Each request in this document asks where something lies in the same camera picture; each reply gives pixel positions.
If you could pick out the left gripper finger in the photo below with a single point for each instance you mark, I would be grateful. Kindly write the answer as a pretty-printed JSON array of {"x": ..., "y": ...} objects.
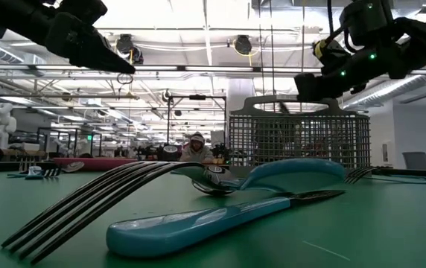
[{"x": 105, "y": 59}]

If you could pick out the person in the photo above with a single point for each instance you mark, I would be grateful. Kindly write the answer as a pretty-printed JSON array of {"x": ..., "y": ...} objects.
[{"x": 197, "y": 150}]

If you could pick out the black background rig frame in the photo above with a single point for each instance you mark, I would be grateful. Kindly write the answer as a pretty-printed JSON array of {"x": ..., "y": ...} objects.
[{"x": 198, "y": 97}]

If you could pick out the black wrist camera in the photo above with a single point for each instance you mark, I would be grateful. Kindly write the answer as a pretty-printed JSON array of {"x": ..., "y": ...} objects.
[
  {"x": 82, "y": 11},
  {"x": 332, "y": 56}
]

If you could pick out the black background robot arm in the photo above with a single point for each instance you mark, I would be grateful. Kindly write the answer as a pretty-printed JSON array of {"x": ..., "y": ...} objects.
[{"x": 220, "y": 152}]

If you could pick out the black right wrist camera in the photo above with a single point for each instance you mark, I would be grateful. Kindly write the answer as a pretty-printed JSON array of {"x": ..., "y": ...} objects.
[{"x": 332, "y": 56}]

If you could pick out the grey mesh cutlery basket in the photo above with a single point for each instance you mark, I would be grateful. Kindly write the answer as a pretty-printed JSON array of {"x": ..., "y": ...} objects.
[{"x": 257, "y": 141}]

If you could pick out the pink round plate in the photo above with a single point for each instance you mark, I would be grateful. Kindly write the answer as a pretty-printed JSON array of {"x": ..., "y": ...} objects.
[{"x": 101, "y": 164}]

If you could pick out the silver ventilation duct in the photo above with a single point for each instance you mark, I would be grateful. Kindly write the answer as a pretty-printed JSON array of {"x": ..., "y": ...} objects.
[{"x": 403, "y": 91}]

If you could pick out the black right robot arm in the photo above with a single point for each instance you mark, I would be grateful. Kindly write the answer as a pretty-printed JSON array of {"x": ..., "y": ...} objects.
[{"x": 421, "y": 44}]

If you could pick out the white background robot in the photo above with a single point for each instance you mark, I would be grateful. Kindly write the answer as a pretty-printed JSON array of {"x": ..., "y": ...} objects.
[{"x": 0, "y": 123}]

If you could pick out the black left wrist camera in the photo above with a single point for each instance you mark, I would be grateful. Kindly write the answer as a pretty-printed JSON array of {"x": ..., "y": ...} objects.
[{"x": 82, "y": 11}]

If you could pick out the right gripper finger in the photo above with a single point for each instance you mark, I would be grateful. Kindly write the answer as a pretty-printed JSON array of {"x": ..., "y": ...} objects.
[{"x": 317, "y": 87}]

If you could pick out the white wall box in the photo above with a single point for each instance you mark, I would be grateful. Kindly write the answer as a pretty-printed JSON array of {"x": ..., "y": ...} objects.
[{"x": 384, "y": 152}]

